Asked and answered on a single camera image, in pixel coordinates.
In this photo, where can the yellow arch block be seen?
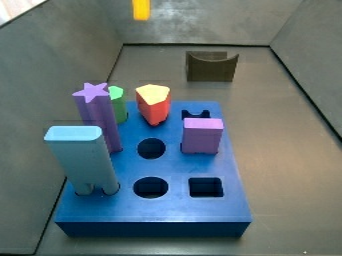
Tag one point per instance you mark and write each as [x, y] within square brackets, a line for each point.
[142, 9]

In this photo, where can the blue shape sorter board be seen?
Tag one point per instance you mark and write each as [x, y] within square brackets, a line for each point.
[174, 194]

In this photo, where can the purple square block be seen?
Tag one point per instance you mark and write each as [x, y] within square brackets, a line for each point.
[202, 134]

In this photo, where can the red pentagon block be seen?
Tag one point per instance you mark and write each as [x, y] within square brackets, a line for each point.
[154, 102]

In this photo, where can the green hexagon block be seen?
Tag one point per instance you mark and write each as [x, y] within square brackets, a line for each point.
[118, 100]

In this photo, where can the purple star block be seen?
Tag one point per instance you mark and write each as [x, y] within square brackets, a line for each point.
[96, 112]

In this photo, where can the black curved stand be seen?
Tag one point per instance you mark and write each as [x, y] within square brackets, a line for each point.
[210, 66]

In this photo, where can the light blue tall block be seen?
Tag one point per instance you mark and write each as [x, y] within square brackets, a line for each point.
[80, 150]

